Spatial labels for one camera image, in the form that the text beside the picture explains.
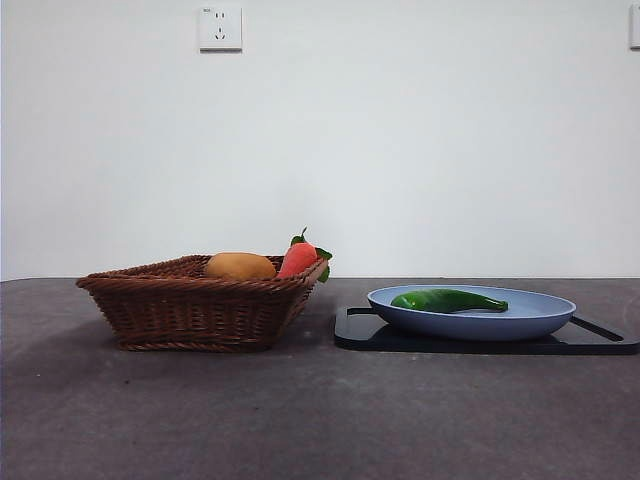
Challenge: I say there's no yellow-brown potato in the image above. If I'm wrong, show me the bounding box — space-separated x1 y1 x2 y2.
204 252 277 281

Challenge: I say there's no blue round plate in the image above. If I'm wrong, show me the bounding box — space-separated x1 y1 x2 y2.
366 284 578 343

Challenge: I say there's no green chili pepper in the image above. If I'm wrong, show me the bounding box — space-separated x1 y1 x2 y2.
390 288 510 315

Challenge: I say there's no orange plush carrot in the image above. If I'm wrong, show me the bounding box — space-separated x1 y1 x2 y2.
276 227 334 284

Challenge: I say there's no black flat tray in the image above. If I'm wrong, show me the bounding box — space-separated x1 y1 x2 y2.
333 306 640 357

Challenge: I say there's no brown wicker basket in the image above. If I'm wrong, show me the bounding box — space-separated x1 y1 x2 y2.
75 254 330 353

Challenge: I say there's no white wall socket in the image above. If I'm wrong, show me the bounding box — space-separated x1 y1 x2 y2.
199 5 244 53

